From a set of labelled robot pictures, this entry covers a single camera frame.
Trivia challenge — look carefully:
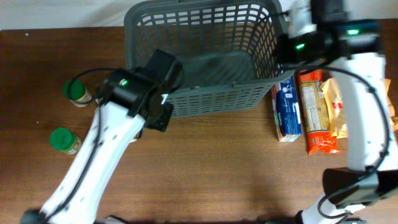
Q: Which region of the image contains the yellow coffee sachet bag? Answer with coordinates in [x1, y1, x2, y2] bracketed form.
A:
[321, 78, 397, 139]

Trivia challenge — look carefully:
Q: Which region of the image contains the orange biscuit packet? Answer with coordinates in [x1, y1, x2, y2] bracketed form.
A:
[297, 70, 340, 154]

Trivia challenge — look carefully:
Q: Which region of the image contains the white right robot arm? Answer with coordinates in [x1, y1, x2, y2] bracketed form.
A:
[277, 1, 397, 223]

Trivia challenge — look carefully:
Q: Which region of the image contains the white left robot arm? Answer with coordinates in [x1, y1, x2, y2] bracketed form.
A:
[21, 50, 182, 223]

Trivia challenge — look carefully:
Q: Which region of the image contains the blue toothpaste box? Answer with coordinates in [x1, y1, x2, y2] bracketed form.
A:
[271, 76, 302, 142]

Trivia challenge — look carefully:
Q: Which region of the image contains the grey plastic basket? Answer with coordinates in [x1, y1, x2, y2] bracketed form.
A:
[124, 0, 292, 118]

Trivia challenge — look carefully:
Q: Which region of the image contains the green lid beige jar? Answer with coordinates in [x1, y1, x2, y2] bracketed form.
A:
[63, 80, 92, 107]

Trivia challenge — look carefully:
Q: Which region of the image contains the green lid red label jar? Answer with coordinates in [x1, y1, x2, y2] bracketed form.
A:
[50, 128, 82, 155]

